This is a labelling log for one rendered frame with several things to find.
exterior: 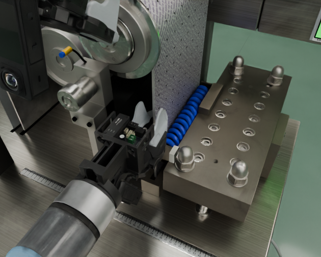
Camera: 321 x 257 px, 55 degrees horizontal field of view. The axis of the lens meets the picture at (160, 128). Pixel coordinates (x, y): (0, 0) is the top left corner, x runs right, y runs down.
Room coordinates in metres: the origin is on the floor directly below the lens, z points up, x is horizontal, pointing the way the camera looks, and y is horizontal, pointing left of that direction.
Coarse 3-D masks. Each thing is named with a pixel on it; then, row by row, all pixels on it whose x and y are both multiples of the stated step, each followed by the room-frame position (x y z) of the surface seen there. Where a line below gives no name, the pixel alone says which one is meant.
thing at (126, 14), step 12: (96, 0) 0.42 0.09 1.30; (120, 12) 0.40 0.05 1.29; (132, 12) 0.40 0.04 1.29; (132, 24) 0.39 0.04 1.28; (132, 36) 0.39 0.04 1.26; (144, 36) 0.39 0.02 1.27; (144, 48) 0.39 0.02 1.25; (132, 60) 0.40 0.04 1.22; (144, 60) 0.39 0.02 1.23; (120, 72) 0.41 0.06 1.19
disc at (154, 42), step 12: (120, 0) 0.41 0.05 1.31; (132, 0) 0.40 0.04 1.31; (144, 12) 0.40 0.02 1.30; (144, 24) 0.40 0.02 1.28; (156, 36) 0.39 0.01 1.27; (156, 48) 0.39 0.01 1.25; (96, 60) 0.44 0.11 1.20; (156, 60) 0.39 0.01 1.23; (132, 72) 0.41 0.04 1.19; (144, 72) 0.40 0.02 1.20
